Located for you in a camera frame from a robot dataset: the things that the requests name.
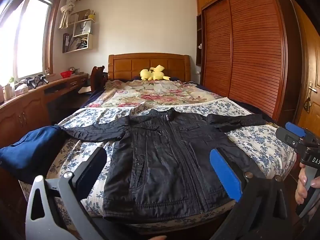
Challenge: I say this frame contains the wooden chair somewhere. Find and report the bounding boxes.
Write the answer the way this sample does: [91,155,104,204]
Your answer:
[90,65,108,95]

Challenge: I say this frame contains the black devices on desk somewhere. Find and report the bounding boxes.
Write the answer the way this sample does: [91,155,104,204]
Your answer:
[26,75,49,89]

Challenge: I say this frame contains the wooden desk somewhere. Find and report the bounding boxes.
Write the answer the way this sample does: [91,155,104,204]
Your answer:
[0,72,89,148]

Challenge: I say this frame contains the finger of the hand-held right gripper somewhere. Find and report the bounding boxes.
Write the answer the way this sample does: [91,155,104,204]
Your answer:
[286,122,307,137]
[276,127,300,147]

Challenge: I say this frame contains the white wall shelf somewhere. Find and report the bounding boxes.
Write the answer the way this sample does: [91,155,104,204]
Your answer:
[62,9,97,54]

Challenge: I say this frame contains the wooden headboard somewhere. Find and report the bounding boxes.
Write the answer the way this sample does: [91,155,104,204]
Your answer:
[108,53,192,82]

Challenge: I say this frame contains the window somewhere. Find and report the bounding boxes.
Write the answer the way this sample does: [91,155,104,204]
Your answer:
[0,0,63,83]

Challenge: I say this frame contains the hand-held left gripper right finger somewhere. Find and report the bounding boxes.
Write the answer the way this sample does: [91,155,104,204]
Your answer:
[210,148,288,240]

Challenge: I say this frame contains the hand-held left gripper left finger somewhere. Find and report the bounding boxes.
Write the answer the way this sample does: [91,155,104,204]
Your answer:
[25,147,108,240]

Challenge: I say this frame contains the yellow plush toy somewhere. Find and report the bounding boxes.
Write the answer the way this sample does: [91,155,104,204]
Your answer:
[139,65,171,81]

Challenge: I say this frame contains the navy blue cloth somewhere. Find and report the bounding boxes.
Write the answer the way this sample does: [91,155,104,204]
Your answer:
[0,125,67,180]

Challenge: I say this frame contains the white paper bag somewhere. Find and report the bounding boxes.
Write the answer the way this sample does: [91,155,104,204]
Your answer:
[74,20,92,37]

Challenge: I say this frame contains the dark blue under sheet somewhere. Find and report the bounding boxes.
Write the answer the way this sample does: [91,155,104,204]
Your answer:
[190,81,275,125]

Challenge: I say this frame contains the white tissue box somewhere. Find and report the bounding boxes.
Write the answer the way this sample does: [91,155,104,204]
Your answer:
[15,84,28,97]

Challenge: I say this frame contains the tied cream curtain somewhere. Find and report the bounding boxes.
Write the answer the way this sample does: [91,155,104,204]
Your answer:
[59,0,80,29]

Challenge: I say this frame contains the blue floral bed sheet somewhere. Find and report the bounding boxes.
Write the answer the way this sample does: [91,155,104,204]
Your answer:
[20,97,297,228]

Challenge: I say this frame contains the pink floral quilt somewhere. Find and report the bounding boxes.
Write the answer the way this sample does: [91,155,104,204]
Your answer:
[86,79,228,108]

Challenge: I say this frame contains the wooden louvred wardrobe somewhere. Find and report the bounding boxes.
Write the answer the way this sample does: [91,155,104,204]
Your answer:
[196,0,303,128]

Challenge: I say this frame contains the wooden door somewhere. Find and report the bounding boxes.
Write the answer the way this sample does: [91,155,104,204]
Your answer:
[291,0,320,135]

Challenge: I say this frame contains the person's right hand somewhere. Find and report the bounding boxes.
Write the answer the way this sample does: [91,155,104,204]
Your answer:
[295,162,310,205]

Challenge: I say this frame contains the black jacket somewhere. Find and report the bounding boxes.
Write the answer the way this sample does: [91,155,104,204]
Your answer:
[61,108,267,224]

